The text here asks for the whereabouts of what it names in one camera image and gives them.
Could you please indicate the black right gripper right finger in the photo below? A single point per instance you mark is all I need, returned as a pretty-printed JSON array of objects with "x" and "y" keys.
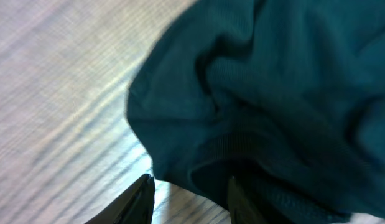
[{"x": 242, "y": 210}]

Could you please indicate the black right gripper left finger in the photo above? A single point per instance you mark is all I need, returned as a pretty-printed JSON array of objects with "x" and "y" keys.
[{"x": 134, "y": 206}]

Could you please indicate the black t-shirt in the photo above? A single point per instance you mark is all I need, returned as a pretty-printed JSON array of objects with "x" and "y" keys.
[{"x": 286, "y": 96}]

